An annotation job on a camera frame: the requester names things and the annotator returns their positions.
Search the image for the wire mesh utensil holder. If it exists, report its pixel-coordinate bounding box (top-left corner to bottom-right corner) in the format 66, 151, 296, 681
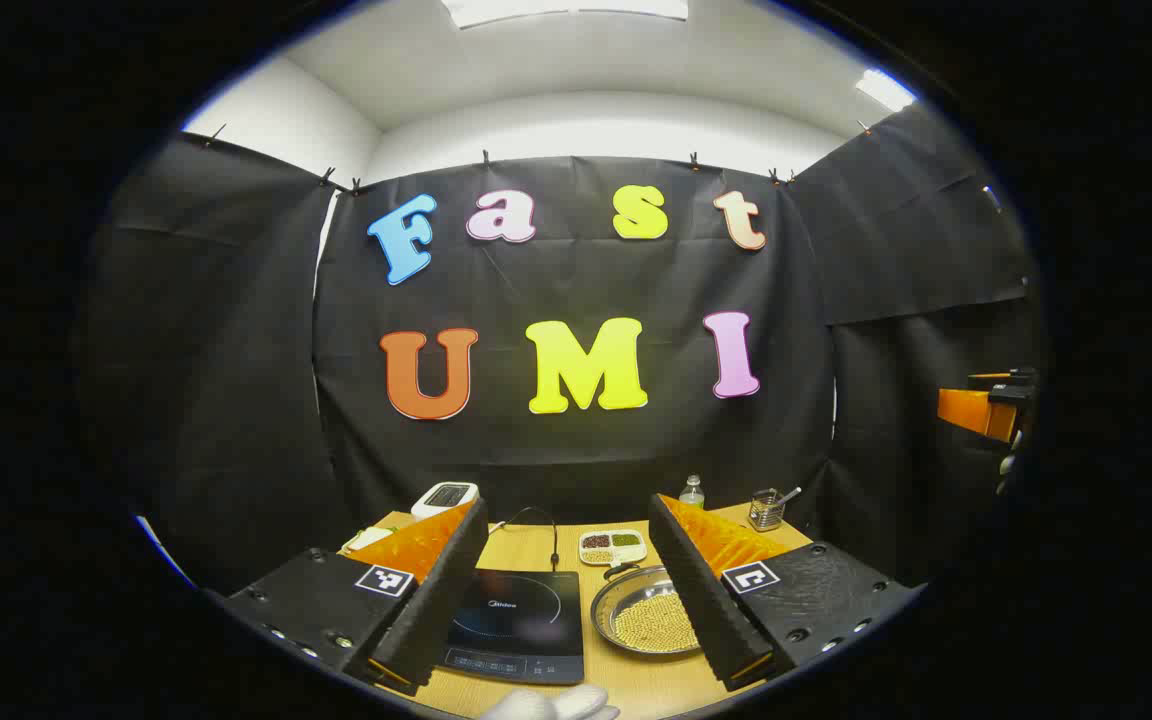
747, 488, 786, 532

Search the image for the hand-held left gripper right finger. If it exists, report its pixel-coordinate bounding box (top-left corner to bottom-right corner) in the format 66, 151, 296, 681
648, 492, 922, 693

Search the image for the stainless steel pot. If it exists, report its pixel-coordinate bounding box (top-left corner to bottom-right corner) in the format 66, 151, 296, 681
591, 561, 713, 659

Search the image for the black backdrop cloth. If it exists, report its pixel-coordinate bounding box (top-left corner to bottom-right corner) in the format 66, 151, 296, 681
76, 100, 1043, 603

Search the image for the white toaster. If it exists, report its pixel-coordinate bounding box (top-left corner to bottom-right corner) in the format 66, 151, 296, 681
410, 481, 481, 520

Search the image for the white divided bean dish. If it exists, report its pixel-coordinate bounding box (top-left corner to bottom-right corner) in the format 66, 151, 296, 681
578, 529, 649, 568

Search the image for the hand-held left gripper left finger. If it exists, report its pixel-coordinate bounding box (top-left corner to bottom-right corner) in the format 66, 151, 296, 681
226, 497, 490, 698

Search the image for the pile of soybeans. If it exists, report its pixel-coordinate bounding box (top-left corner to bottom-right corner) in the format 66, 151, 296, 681
611, 589, 700, 654

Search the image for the black induction cooktop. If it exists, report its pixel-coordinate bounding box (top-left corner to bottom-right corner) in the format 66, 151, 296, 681
439, 567, 586, 688

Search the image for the large ceiling light panel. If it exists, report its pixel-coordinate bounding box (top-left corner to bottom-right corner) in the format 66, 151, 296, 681
440, 0, 690, 29

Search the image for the black power cable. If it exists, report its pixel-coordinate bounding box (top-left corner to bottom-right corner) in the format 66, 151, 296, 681
488, 506, 563, 572

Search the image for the small ceiling light panel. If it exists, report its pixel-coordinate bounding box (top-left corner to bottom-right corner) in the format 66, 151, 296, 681
855, 67, 918, 114

